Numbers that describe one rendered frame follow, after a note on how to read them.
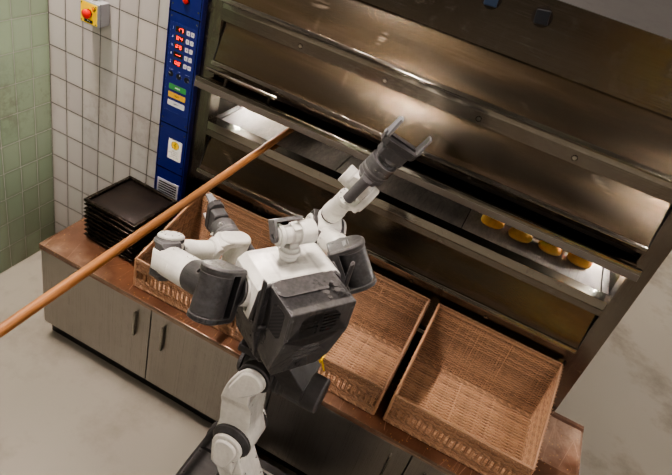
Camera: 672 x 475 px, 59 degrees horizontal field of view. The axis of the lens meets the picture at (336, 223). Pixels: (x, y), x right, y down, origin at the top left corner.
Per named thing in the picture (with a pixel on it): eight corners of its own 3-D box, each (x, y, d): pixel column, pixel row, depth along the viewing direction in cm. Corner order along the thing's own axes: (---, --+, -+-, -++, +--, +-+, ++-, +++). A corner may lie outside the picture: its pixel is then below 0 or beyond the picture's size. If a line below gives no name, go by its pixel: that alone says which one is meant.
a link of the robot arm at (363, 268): (361, 265, 187) (379, 279, 174) (336, 276, 184) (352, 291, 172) (351, 232, 183) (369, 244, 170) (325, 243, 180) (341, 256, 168)
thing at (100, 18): (91, 18, 261) (91, -5, 256) (109, 26, 259) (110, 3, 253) (79, 20, 255) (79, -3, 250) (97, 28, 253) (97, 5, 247)
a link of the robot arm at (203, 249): (200, 264, 188) (143, 266, 174) (205, 233, 186) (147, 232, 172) (217, 274, 180) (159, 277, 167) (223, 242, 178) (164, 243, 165)
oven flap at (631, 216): (215, 65, 245) (230, 17, 239) (644, 250, 206) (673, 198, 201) (210, 64, 241) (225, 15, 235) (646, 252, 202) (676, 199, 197)
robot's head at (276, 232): (308, 244, 156) (305, 215, 156) (279, 249, 152) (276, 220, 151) (296, 242, 162) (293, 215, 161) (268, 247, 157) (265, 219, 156)
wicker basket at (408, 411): (417, 344, 265) (438, 300, 250) (536, 405, 253) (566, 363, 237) (379, 420, 226) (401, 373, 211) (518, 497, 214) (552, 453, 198)
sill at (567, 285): (214, 124, 267) (215, 116, 265) (603, 302, 228) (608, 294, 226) (206, 128, 262) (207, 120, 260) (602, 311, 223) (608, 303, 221)
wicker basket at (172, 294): (196, 233, 290) (202, 186, 275) (296, 282, 279) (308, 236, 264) (130, 285, 251) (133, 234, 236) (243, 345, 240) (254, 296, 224)
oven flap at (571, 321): (200, 170, 273) (214, 130, 268) (574, 350, 235) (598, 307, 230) (195, 171, 269) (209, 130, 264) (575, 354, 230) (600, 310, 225)
